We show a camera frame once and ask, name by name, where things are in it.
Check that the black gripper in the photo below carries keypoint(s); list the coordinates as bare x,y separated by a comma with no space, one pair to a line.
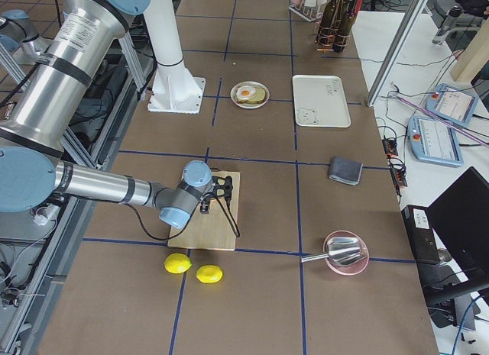
205,208

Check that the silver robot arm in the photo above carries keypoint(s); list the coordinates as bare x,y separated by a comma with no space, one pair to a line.
20,37
32,167

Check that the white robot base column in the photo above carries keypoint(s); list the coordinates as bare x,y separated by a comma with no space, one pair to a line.
174,89

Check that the white bear tray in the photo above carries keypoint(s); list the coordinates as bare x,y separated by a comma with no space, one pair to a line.
319,101

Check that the wooden cutting board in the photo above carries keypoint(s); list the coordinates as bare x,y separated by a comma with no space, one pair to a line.
211,231

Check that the left yellow lemon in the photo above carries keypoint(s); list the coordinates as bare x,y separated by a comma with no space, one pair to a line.
177,263

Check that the yellow lemon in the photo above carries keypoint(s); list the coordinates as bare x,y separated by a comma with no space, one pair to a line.
209,274
177,263

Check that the right yellow lemon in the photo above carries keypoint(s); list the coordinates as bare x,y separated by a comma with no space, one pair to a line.
209,274

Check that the white plate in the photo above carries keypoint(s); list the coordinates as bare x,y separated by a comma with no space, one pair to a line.
248,83

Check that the bottom bread slice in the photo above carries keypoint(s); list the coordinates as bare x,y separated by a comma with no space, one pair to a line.
257,98

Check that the fried egg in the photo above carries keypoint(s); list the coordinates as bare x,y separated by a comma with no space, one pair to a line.
245,92

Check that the grey folded cloth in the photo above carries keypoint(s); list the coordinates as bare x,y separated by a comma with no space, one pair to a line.
345,170

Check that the metal scoop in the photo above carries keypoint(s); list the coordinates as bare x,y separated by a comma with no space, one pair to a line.
341,251

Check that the pink bowl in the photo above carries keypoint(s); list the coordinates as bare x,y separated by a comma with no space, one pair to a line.
353,269

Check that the pink stick tool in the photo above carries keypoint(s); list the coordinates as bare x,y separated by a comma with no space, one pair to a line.
446,123

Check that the black computer box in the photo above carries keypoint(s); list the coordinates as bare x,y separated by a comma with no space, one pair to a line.
420,234

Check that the dark green wine bottle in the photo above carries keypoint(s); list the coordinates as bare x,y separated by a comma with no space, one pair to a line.
347,20

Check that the near blue teach pendant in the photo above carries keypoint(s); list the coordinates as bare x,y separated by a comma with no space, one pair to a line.
433,142

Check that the blue teach pendant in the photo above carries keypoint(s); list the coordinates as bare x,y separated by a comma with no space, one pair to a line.
452,104
433,142

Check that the black monitor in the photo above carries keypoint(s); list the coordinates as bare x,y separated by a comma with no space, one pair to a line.
459,217

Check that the far blue teach pendant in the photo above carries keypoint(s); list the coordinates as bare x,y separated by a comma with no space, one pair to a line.
452,104

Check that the copper wire bottle rack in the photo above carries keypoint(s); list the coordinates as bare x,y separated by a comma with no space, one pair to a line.
330,47

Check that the white wire cup rack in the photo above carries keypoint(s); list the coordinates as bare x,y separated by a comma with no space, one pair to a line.
309,10

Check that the aluminium frame post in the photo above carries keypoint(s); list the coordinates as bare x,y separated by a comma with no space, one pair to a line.
406,25

